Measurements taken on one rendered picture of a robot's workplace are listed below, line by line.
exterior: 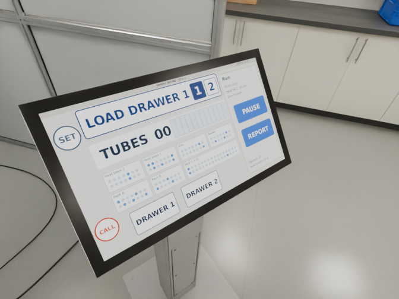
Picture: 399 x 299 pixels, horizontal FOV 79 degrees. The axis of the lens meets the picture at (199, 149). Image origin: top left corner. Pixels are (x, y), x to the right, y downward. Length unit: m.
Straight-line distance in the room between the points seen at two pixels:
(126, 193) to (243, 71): 0.38
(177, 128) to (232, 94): 0.16
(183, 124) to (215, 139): 0.08
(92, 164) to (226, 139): 0.28
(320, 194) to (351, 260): 0.48
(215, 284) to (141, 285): 0.39
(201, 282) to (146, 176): 1.04
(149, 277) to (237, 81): 1.15
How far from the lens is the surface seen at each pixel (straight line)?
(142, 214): 0.48
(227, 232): 1.62
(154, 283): 1.45
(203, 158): 0.51
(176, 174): 0.49
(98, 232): 0.47
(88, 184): 0.45
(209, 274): 1.47
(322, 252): 1.76
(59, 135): 0.45
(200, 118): 0.52
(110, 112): 0.46
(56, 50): 1.58
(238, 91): 0.59
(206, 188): 0.52
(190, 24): 1.14
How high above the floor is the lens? 1.41
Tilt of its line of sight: 43 degrees down
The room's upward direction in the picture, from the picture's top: 4 degrees clockwise
